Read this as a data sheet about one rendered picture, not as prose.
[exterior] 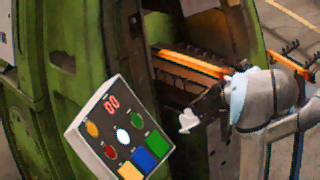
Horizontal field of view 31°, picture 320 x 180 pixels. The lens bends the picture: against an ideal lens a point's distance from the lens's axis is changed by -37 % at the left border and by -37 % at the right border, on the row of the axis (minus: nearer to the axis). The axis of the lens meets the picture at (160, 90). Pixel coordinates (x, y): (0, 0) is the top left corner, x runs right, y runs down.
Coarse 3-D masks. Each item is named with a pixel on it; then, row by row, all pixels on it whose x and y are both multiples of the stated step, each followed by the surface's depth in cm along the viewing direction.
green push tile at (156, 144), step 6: (156, 132) 253; (150, 138) 249; (156, 138) 251; (162, 138) 253; (150, 144) 248; (156, 144) 250; (162, 144) 252; (150, 150) 248; (156, 150) 249; (162, 150) 251; (156, 156) 248; (162, 156) 250
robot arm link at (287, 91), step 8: (280, 72) 179; (280, 80) 177; (288, 80) 179; (280, 88) 177; (288, 88) 178; (296, 88) 182; (280, 96) 177; (288, 96) 178; (296, 96) 183; (280, 104) 178; (288, 104) 180; (280, 112) 209; (288, 112) 218
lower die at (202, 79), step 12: (168, 48) 314; (180, 48) 312; (156, 60) 306; (168, 60) 303; (204, 60) 301; (180, 72) 295; (192, 72) 294; (204, 72) 290; (156, 84) 297; (168, 84) 292; (180, 84) 290; (204, 84) 285; (180, 96) 289; (192, 96) 284
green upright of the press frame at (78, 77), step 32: (64, 0) 277; (96, 0) 257; (128, 0) 268; (64, 32) 284; (96, 32) 262; (128, 32) 273; (64, 64) 287; (96, 64) 267; (128, 64) 276; (64, 96) 291; (64, 128) 310; (160, 128) 292
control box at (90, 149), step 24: (96, 96) 245; (120, 96) 249; (96, 120) 236; (120, 120) 244; (144, 120) 252; (72, 144) 231; (96, 144) 231; (120, 144) 239; (144, 144) 247; (168, 144) 255; (96, 168) 231
